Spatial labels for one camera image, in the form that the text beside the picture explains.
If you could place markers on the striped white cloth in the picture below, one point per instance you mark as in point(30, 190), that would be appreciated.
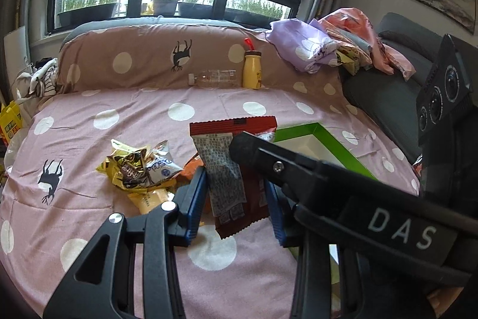
point(41, 80)

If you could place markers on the white board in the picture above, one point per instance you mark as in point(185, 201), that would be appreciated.
point(16, 46)

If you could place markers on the red snack packet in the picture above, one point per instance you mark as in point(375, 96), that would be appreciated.
point(224, 169)

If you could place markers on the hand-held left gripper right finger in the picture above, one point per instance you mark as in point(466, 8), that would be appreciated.
point(278, 222)

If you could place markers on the gold crinkled snack packet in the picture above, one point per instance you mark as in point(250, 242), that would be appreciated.
point(123, 165)

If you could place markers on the purple cloth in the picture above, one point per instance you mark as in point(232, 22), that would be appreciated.
point(295, 42)

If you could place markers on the yellow snack packet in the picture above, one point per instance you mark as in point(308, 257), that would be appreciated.
point(149, 201)

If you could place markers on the yellow bag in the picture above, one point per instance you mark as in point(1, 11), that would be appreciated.
point(11, 121)

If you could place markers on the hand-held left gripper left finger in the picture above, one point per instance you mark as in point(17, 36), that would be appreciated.
point(194, 207)

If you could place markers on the clear plastic bottle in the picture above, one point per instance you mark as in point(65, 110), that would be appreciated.
point(216, 78)

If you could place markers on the long black planter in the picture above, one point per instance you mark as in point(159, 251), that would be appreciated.
point(254, 16)
point(87, 12)
point(195, 8)

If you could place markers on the brown polka dot pillow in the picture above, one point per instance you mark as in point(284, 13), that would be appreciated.
point(149, 53)

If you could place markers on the yellow printed cloth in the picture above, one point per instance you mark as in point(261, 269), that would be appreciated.
point(349, 59)

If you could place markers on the orange snack packet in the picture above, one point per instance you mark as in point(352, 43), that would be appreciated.
point(190, 167)

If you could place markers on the green cardboard box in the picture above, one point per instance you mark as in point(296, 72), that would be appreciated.
point(298, 149)

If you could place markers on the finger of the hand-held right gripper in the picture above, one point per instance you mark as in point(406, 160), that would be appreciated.
point(269, 162)

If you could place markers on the pink polka dot bed sheet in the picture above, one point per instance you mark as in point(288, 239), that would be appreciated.
point(142, 117)

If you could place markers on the yellow bottle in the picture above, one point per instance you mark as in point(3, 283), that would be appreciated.
point(252, 72)

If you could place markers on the pink orange cloth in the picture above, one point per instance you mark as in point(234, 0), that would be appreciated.
point(354, 23)

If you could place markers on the round black plant pot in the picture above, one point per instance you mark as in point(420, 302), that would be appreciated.
point(164, 7)

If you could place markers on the cream snack bag blue print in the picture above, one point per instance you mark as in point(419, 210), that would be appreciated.
point(164, 164)

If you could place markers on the dark grey sofa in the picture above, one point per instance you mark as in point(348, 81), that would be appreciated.
point(388, 98)

